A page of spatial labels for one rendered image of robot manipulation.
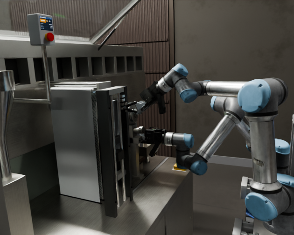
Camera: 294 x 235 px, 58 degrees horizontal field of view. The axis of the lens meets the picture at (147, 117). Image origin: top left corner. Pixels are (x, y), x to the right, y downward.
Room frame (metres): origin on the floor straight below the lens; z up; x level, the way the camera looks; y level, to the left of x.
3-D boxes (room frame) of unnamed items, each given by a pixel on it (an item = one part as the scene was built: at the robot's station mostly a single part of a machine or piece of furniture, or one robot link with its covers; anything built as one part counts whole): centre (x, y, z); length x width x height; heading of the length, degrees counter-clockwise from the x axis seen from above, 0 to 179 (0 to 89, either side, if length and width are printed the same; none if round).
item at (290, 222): (1.03, -0.57, 0.87); 0.15 x 0.15 x 0.10
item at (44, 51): (0.97, 0.35, 1.51); 0.02 x 0.02 x 0.20
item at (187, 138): (1.39, -0.19, 1.11); 0.11 x 0.08 x 0.09; 65
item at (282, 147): (1.49, -0.76, 0.98); 0.13 x 0.12 x 0.14; 22
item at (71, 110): (1.22, 0.37, 1.17); 0.34 x 0.05 x 0.54; 65
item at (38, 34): (0.97, 0.35, 1.66); 0.07 x 0.07 x 0.10; 65
